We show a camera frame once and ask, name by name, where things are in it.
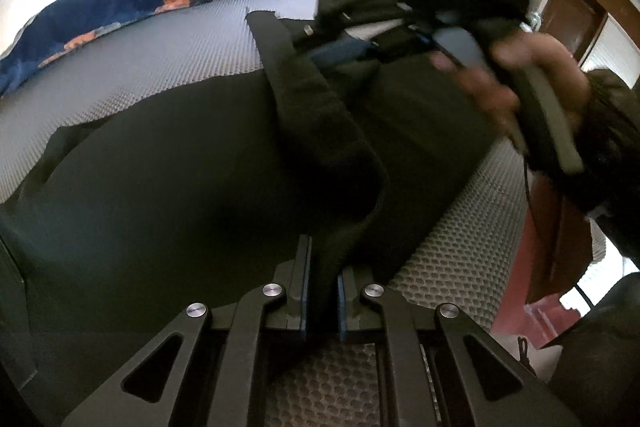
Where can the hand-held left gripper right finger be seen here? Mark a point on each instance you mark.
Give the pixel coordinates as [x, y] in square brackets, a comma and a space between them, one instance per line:
[344, 307]

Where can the brown wooden door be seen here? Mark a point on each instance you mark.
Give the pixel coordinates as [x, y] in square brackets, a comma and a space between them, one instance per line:
[575, 7]

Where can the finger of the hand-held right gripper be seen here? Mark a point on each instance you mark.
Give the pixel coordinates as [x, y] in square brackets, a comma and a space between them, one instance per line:
[345, 52]

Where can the person's right forearm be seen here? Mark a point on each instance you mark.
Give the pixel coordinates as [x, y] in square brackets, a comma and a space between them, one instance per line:
[612, 142]

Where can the person's right hand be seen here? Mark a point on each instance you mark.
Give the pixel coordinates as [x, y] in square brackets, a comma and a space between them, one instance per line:
[560, 57]

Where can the blue floral blanket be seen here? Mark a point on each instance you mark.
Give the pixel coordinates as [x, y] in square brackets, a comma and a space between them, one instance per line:
[100, 2]

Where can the grey mesh mattress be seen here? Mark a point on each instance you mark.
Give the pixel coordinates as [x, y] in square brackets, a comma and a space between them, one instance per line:
[200, 42]

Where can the person's dark clothed body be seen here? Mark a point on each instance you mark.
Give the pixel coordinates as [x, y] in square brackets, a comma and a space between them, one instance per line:
[600, 357]

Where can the black pants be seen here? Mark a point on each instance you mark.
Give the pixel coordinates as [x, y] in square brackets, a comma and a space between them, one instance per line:
[175, 187]

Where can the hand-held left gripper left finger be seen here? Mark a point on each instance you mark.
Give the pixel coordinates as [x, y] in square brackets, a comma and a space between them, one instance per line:
[303, 292]

